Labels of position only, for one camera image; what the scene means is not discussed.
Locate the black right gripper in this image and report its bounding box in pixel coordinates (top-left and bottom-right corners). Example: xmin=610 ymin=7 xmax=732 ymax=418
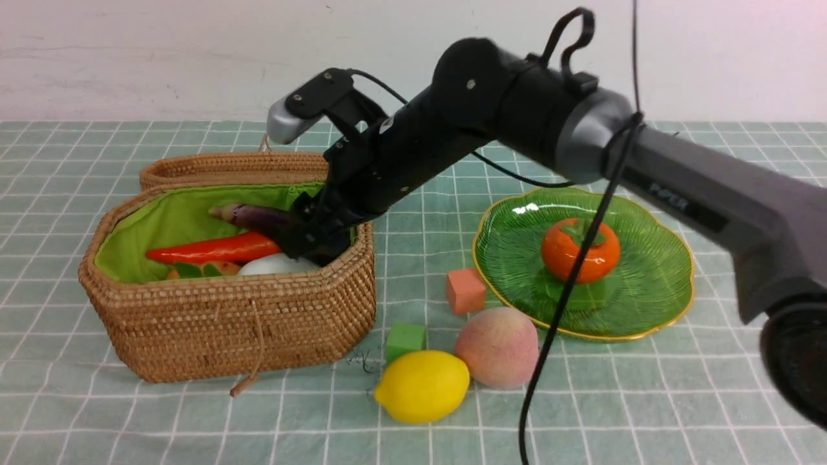
xmin=278 ymin=104 xmax=453 ymax=258

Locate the dark purple eggplant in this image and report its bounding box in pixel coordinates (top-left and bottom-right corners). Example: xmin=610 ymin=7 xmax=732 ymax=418
xmin=207 ymin=203 xmax=293 ymax=240

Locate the white radish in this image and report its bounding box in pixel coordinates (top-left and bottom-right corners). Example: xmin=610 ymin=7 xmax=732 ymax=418
xmin=236 ymin=253 xmax=321 ymax=276

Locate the orange carrot with leaves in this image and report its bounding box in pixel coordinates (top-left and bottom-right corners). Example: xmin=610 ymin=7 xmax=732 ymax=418
xmin=145 ymin=231 xmax=281 ymax=265

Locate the orange persimmon with leaf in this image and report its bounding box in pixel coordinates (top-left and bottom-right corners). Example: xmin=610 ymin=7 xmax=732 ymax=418
xmin=541 ymin=218 xmax=622 ymax=285

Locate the pink peach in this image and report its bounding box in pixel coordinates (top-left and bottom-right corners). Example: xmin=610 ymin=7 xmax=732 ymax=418
xmin=453 ymin=306 xmax=539 ymax=389

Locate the yellow lemon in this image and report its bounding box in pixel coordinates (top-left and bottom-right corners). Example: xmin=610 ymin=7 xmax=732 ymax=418
xmin=373 ymin=350 xmax=470 ymax=426

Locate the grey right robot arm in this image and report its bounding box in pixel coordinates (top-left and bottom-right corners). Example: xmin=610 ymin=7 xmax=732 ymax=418
xmin=267 ymin=38 xmax=826 ymax=428

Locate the woven basket lid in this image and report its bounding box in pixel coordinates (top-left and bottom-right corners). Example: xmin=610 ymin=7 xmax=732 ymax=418
xmin=138 ymin=136 xmax=328 ymax=189

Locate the orange foam cube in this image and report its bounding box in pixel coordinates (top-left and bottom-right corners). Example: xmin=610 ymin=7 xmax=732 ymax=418
xmin=446 ymin=268 xmax=487 ymax=316

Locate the green foam cube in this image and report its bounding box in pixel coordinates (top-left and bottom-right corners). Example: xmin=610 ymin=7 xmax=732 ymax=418
xmin=384 ymin=322 xmax=426 ymax=366

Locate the woven rattan basket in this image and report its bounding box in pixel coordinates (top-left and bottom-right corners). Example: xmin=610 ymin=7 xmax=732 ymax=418
xmin=79 ymin=181 xmax=376 ymax=395

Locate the green glass plate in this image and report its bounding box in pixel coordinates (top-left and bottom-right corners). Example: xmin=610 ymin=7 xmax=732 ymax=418
xmin=472 ymin=188 xmax=695 ymax=342

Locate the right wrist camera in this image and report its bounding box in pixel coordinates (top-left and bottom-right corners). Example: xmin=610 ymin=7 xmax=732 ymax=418
xmin=266 ymin=68 xmax=389 ymax=145

